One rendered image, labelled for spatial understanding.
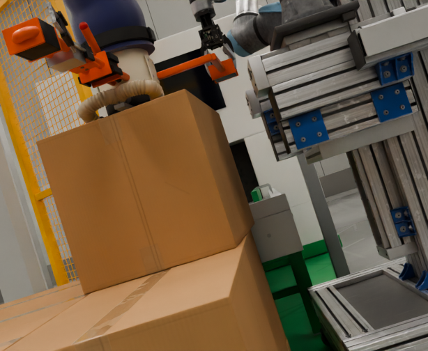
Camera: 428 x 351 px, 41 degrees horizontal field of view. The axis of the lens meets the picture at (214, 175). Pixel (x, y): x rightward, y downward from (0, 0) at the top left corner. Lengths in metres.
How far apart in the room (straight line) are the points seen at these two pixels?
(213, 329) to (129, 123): 0.73
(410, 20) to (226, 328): 0.94
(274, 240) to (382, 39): 0.87
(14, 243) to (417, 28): 2.16
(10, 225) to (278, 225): 1.46
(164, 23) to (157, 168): 10.07
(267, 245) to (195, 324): 1.26
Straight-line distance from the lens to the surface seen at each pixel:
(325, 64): 1.54
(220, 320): 0.79
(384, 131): 1.68
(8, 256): 3.00
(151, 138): 1.39
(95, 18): 1.69
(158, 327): 0.80
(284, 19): 1.60
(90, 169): 1.43
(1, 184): 3.00
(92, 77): 1.46
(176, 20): 11.39
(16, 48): 1.15
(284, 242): 2.03
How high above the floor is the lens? 0.68
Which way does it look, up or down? 2 degrees up
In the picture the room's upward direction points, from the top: 18 degrees counter-clockwise
